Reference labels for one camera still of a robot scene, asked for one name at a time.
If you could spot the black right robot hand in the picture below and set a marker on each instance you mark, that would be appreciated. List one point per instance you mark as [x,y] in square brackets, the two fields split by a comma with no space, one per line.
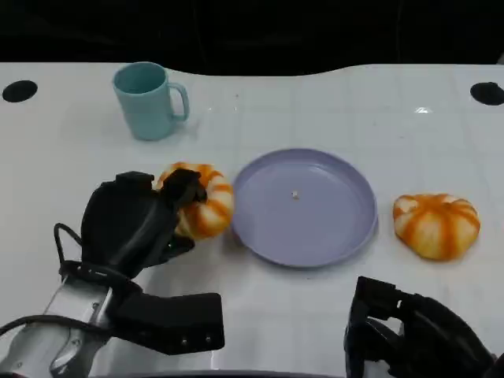
[425,338]

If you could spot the lilac plate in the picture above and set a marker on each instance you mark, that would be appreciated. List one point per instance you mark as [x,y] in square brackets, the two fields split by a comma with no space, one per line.
[315,220]

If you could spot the orange and white bread roll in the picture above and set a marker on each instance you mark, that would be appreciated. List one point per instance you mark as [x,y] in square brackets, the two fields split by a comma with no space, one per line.
[212,212]
[437,228]

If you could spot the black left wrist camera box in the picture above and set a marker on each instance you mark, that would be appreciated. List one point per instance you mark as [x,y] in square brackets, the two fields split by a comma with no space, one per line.
[177,323]

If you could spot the pale green mug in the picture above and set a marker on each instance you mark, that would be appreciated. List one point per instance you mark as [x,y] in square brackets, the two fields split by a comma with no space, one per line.
[141,110]

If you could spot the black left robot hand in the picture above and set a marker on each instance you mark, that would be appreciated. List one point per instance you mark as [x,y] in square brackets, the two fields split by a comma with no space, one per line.
[122,224]

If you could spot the black table grommet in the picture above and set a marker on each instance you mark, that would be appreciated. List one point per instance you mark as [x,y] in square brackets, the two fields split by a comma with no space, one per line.
[487,93]
[19,91]

